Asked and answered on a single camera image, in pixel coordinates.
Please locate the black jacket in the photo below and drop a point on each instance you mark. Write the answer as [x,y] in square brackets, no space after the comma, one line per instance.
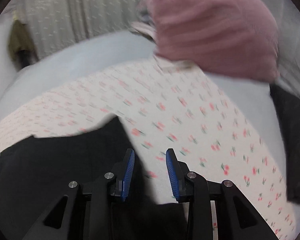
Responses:
[52,165]

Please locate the olive hanging coat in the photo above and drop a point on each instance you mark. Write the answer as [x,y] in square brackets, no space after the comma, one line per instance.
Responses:
[21,42]

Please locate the grey bed sheet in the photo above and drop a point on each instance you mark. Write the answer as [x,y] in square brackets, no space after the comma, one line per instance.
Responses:
[77,65]

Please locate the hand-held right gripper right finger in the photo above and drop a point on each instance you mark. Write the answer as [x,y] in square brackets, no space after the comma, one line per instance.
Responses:
[171,177]

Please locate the grey star print curtain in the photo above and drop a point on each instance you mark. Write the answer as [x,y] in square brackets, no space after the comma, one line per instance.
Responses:
[77,10]

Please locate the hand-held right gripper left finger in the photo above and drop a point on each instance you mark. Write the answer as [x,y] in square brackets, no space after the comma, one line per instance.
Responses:
[127,177]

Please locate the cherry print blanket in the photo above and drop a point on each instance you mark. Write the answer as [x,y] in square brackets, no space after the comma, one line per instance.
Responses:
[190,120]

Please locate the pink velvet pillow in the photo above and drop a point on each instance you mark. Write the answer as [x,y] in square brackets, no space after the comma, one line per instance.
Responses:
[210,30]

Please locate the grey quilted headboard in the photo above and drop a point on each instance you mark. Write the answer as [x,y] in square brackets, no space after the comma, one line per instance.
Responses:
[292,55]

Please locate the dark cloth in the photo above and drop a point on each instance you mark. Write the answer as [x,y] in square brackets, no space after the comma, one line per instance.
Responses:
[295,142]

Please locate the stack of folded blankets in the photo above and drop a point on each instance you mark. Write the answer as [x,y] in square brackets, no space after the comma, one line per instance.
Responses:
[143,27]

